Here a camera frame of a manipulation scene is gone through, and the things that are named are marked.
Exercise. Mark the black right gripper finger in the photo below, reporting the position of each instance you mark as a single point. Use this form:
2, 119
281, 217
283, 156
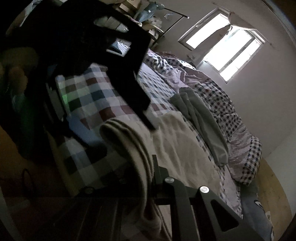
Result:
197, 214

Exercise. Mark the grey-green folded garment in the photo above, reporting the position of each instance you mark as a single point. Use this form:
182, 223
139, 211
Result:
195, 110

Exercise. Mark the beige fleece garment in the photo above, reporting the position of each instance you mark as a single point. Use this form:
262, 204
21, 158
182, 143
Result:
176, 148

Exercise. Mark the stacked cardboard boxes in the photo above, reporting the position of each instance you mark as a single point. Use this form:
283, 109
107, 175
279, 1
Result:
131, 10

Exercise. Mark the bright window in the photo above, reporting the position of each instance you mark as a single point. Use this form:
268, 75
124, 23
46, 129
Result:
223, 40

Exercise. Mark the checkered crumpled duvet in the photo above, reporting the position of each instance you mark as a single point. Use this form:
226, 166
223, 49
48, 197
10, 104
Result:
245, 149

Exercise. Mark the checkered bed sheet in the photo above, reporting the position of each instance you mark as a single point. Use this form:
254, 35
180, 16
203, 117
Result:
92, 99

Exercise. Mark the blue plush toy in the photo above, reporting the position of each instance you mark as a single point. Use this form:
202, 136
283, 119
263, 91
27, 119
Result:
149, 11

